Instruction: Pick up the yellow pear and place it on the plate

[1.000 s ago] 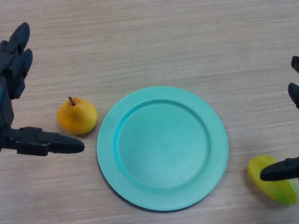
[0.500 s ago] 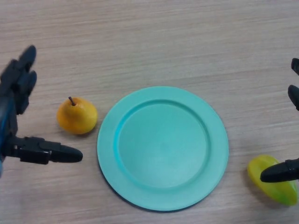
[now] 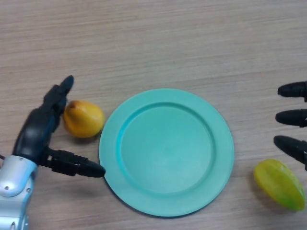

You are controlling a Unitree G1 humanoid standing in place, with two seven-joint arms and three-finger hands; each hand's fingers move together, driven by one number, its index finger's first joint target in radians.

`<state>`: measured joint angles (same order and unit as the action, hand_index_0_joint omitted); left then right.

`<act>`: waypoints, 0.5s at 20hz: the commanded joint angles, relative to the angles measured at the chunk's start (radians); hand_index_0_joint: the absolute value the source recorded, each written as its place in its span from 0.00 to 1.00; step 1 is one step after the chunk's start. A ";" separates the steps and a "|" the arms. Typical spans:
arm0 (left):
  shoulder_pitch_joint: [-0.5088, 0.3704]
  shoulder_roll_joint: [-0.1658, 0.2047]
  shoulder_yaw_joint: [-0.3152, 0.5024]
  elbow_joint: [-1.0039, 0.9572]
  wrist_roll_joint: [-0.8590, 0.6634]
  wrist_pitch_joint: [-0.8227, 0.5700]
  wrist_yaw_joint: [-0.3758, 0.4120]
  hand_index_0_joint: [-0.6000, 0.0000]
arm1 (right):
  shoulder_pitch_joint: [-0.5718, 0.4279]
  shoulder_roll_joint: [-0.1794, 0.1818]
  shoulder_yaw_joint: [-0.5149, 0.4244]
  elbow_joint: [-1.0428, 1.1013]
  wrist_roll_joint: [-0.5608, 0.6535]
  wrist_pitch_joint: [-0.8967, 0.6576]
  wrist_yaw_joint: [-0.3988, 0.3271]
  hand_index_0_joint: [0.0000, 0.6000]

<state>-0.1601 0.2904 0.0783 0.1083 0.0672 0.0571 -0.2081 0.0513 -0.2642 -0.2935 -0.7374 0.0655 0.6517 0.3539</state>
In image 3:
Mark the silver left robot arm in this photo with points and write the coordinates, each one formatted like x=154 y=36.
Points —
x=14 y=182

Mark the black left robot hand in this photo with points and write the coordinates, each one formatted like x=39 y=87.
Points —
x=33 y=134

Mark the yellow orange pear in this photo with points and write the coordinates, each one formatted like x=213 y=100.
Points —
x=84 y=119

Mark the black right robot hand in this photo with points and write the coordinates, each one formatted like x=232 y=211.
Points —
x=291 y=147

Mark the round teal green plate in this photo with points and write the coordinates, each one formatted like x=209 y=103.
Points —
x=168 y=153

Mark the yellow green starfruit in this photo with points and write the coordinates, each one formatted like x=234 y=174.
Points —
x=278 y=184

